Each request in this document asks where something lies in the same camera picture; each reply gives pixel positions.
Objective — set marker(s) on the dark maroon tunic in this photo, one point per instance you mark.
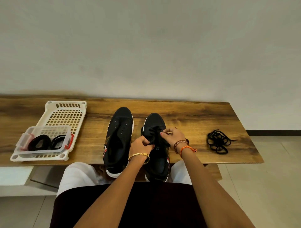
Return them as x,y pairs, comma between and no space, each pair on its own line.
152,206

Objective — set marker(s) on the black baseboard strip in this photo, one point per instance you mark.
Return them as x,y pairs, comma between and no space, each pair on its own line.
272,133

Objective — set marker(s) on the black shoelace threaded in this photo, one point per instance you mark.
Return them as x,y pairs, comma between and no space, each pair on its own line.
155,132

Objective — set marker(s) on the person's left forearm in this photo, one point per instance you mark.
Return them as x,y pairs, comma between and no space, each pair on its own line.
117,192

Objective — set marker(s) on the person's right hand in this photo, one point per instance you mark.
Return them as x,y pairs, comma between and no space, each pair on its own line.
174,135

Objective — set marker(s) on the clear box with red latches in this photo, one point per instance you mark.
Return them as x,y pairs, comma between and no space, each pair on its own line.
44,129

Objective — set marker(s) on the thick coiled black shoelace bundle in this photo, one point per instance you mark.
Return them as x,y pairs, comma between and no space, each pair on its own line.
35,143

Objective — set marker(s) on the white low cabinet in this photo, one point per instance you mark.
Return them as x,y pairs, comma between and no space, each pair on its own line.
16,179

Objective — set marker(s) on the wooden table support panel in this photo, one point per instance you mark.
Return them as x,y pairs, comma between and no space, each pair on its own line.
214,171

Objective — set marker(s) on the person's left hand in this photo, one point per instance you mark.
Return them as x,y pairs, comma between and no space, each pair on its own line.
138,146

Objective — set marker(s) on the black sneaker with laces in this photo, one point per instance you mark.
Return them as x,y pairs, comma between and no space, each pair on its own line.
158,162

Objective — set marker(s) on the person's right fingers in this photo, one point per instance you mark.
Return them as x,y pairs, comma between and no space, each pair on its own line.
165,134

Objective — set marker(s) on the person's right forearm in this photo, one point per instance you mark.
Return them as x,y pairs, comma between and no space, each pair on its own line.
209,188

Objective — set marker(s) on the black sneaker without laces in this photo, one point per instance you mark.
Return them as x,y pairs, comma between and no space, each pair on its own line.
117,145

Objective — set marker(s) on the thin coiled black shoelace bundle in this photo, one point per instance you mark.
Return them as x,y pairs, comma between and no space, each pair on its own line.
56,142

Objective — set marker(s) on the gold bangle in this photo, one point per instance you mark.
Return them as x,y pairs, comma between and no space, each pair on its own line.
138,154

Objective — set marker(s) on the white plastic basket tray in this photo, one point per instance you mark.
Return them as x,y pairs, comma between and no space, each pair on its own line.
65,115

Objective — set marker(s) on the person's left fingers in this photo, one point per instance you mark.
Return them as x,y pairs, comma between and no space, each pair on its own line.
147,143

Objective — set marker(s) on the loose black shoelace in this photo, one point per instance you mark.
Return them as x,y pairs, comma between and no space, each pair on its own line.
217,141

